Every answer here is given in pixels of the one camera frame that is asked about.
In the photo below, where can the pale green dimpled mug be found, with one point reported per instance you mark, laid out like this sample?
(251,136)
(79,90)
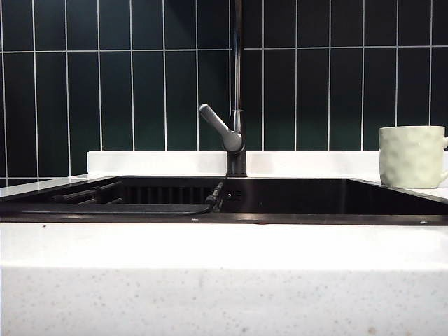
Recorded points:
(409,157)

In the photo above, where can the black kitchen sink basin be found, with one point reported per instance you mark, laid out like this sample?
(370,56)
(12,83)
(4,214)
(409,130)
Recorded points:
(315,199)

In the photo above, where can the dark metal faucet spout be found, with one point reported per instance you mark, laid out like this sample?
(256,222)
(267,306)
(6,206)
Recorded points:
(238,70)

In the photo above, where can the black sink drain rack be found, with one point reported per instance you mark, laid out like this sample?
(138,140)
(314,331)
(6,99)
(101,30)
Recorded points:
(105,208)

